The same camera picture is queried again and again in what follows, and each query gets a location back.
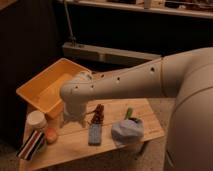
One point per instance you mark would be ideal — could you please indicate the grey lamp pole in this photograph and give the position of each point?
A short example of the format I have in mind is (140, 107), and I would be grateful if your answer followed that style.
(71, 37)

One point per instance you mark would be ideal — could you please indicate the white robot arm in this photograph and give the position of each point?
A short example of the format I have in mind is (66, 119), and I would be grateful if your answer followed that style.
(183, 79)

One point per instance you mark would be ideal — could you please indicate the yellow plastic tray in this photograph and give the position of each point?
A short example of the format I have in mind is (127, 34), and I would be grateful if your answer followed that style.
(42, 91)

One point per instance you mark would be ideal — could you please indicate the blue rectangular sponge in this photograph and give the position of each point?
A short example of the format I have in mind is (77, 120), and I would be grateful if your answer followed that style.
(95, 134)

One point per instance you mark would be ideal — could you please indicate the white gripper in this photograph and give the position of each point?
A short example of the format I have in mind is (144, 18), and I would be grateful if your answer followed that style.
(75, 93)

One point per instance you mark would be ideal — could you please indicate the small orange apple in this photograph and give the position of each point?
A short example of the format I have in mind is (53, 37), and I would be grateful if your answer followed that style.
(51, 135)

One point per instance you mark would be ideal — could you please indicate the blue crumpled cloth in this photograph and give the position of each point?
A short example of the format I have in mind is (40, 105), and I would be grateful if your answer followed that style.
(127, 131)

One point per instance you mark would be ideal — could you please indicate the wooden wall shelf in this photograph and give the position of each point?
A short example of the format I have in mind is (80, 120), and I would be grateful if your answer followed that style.
(136, 8)

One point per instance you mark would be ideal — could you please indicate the green marker pen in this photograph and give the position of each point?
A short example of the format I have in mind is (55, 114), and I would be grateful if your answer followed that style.
(128, 113)

